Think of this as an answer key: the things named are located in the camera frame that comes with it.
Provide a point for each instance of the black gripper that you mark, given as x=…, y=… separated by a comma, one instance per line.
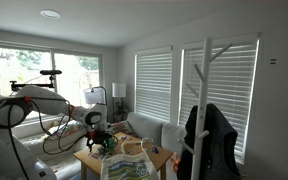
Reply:
x=100, y=135

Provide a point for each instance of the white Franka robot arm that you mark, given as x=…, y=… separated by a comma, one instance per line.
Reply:
x=50, y=103

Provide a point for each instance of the green plastic printed block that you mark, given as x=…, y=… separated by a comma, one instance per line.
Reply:
x=113, y=141

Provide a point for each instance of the patterned sofa pillow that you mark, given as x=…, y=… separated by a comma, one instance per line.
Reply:
x=122, y=127

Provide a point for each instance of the white printed tote bag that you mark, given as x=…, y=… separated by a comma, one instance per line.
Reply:
x=127, y=166

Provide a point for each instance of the green potted plant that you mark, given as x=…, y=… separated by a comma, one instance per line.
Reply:
x=121, y=108

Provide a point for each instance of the colourful floral cushion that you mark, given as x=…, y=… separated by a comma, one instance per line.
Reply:
x=64, y=130

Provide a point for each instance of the grey fabric sofa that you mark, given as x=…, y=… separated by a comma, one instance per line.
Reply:
x=144, y=126

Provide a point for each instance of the white daybed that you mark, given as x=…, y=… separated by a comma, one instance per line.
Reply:
x=60, y=160

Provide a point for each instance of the arc lamp white shade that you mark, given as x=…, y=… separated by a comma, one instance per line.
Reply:
x=93, y=95

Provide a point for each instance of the small purple toy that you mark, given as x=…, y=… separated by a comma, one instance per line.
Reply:
x=154, y=150

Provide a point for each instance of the floor lamp cylinder shade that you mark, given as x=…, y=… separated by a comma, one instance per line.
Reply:
x=119, y=90

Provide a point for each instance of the narrow white window blind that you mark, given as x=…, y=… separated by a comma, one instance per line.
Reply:
x=154, y=86

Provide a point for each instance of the white coat rack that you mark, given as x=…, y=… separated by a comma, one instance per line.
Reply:
x=202, y=100

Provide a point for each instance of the large glass window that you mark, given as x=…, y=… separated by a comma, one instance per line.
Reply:
x=20, y=73

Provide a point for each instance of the dark puffer jacket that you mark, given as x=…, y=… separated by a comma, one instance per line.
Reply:
x=220, y=146

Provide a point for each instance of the wide white window blind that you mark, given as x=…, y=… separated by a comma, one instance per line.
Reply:
x=224, y=96

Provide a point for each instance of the round ceiling light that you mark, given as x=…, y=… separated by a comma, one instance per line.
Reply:
x=50, y=14

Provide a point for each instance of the black wrist camera orange mount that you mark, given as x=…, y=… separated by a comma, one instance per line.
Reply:
x=90, y=133

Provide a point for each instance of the black camera on boom stand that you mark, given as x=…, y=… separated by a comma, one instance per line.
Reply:
x=50, y=72

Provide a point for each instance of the dark wall switch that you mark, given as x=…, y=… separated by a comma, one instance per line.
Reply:
x=273, y=61

